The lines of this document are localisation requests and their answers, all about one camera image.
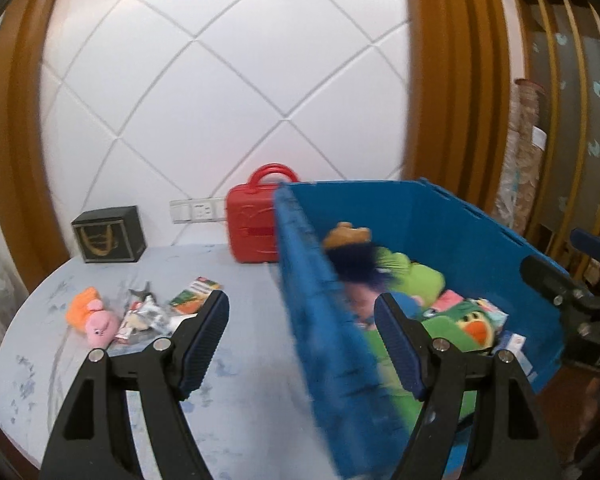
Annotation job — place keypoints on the doll with crown blue hair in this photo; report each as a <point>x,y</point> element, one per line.
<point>355,265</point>

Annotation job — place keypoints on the clear plastic packet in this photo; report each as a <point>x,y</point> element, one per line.
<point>147,317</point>

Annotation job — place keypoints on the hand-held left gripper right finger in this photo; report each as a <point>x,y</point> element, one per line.
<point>397,350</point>

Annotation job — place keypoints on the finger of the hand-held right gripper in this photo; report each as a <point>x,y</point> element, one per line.
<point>537,270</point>
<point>597,247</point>

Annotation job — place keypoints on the person's right hand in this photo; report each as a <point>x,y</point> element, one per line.
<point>592,410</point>

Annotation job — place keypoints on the pink orange pig plush toy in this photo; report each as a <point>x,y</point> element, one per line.
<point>97,325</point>

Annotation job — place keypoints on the white wall socket panel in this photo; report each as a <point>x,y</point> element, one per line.
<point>197,211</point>

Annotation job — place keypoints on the green bird plush toy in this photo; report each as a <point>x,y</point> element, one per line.
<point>450,322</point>

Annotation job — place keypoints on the rolled patterned paper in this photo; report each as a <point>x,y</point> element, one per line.
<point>522,160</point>

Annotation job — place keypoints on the brown wooden frame post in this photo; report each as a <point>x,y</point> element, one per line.
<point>455,85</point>
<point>15,135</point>

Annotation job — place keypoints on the pink white box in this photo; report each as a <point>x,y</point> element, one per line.
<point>450,301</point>

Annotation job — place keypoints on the wooden slat glass panel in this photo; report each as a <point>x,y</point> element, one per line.
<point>575,110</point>

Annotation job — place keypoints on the green orange box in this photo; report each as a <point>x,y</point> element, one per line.
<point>195,292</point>

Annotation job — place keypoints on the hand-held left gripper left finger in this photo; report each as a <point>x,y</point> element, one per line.
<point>205,345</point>

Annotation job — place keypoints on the blue plastic bin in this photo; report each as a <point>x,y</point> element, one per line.
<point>455,220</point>

